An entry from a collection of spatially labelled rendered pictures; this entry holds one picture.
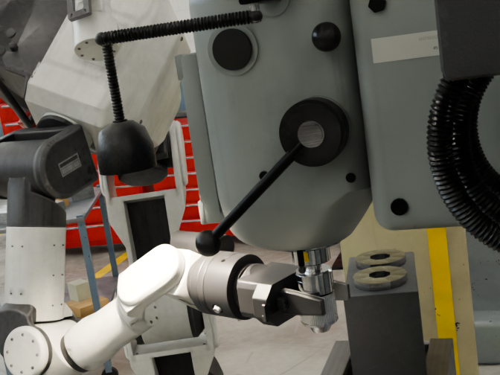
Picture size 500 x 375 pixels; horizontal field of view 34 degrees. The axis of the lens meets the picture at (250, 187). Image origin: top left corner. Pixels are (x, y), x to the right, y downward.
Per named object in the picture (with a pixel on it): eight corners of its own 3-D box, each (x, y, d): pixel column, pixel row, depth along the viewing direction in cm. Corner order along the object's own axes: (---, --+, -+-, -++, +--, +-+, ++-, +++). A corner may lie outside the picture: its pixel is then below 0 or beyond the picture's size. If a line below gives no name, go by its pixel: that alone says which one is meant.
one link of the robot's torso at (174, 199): (135, 335, 182) (101, 129, 177) (213, 324, 182) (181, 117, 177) (126, 356, 167) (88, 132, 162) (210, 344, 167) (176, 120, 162)
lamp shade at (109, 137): (100, 169, 104) (91, 121, 103) (155, 160, 105) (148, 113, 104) (98, 178, 97) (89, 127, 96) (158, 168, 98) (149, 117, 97)
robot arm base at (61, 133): (5, 219, 133) (-37, 169, 126) (46, 165, 141) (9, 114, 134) (71, 219, 125) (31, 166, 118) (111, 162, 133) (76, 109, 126)
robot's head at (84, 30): (83, 71, 125) (68, 41, 117) (79, 14, 129) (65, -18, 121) (126, 65, 125) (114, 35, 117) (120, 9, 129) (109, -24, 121)
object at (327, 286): (332, 327, 99) (327, 282, 98) (296, 328, 100) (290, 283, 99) (342, 313, 103) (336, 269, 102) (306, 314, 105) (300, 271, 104)
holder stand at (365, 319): (356, 403, 135) (341, 289, 131) (359, 350, 156) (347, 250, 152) (430, 399, 132) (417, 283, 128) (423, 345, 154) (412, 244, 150)
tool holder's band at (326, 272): (327, 282, 98) (326, 274, 97) (290, 283, 99) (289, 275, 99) (336, 269, 102) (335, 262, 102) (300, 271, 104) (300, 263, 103)
